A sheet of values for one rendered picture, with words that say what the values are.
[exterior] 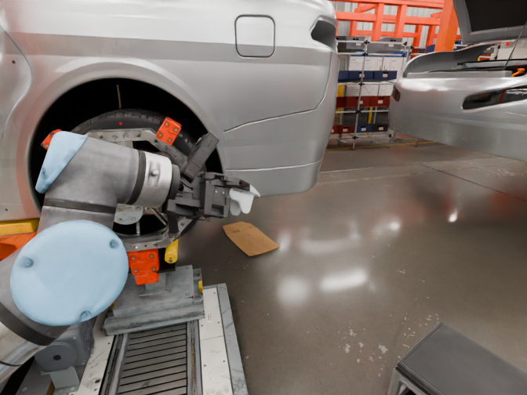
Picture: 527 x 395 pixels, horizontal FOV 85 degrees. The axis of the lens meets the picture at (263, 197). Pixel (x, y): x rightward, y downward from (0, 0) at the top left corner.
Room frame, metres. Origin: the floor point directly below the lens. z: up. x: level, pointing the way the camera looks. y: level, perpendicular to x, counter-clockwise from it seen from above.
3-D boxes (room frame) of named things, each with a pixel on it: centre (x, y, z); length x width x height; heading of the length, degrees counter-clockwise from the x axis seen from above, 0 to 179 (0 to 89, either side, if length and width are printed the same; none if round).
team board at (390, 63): (6.68, -2.41, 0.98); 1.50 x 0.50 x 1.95; 106
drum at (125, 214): (1.09, 0.55, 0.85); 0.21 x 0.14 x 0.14; 14
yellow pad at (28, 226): (1.16, 1.09, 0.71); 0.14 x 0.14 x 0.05; 14
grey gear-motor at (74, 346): (0.99, 0.84, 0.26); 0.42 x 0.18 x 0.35; 14
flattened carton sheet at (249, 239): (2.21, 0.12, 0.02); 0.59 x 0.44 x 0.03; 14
